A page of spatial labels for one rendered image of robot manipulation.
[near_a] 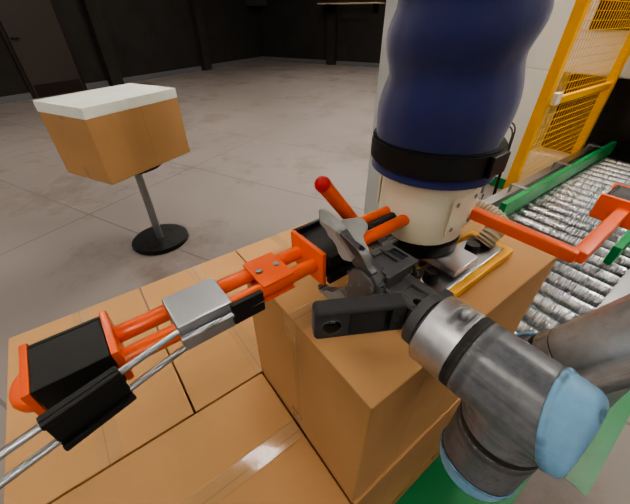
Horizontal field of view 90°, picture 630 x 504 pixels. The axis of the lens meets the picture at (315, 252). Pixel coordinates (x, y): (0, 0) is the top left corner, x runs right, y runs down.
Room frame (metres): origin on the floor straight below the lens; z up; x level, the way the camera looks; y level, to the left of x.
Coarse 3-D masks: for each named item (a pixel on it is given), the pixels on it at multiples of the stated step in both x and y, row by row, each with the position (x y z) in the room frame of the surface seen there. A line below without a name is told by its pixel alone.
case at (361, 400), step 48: (480, 288) 0.46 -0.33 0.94; (528, 288) 0.51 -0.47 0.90; (288, 336) 0.39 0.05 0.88; (384, 336) 0.34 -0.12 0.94; (288, 384) 0.41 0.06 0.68; (336, 384) 0.28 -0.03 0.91; (384, 384) 0.26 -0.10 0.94; (432, 384) 0.32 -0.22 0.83; (336, 432) 0.27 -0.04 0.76; (384, 432) 0.25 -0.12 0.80
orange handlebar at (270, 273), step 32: (384, 224) 0.47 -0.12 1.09; (512, 224) 0.47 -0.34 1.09; (608, 224) 0.47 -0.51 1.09; (288, 256) 0.38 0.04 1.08; (576, 256) 0.39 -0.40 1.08; (224, 288) 0.32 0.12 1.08; (256, 288) 0.31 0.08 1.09; (288, 288) 0.33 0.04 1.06; (128, 320) 0.26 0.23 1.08; (160, 320) 0.26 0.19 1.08; (128, 352) 0.21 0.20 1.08
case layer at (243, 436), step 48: (288, 240) 1.20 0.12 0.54; (144, 288) 0.88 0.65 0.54; (240, 288) 0.88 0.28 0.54; (48, 336) 0.66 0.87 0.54; (144, 336) 0.66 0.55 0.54; (240, 336) 0.66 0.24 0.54; (144, 384) 0.49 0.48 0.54; (192, 384) 0.49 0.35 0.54; (240, 384) 0.49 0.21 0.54; (96, 432) 0.36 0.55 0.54; (144, 432) 0.36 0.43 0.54; (192, 432) 0.36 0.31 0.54; (240, 432) 0.36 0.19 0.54; (288, 432) 0.36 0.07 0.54; (432, 432) 0.38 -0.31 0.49; (48, 480) 0.26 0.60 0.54; (96, 480) 0.26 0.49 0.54; (144, 480) 0.26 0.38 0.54; (192, 480) 0.26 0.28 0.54; (240, 480) 0.26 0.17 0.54; (288, 480) 0.26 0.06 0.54; (336, 480) 0.26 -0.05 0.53; (384, 480) 0.27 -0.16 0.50
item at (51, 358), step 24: (72, 336) 0.22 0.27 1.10; (96, 336) 0.22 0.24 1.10; (24, 360) 0.19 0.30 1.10; (48, 360) 0.19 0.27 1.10; (72, 360) 0.19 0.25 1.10; (96, 360) 0.19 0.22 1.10; (120, 360) 0.20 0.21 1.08; (24, 384) 0.16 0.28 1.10; (48, 384) 0.17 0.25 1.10; (72, 384) 0.17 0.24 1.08; (48, 408) 0.16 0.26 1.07
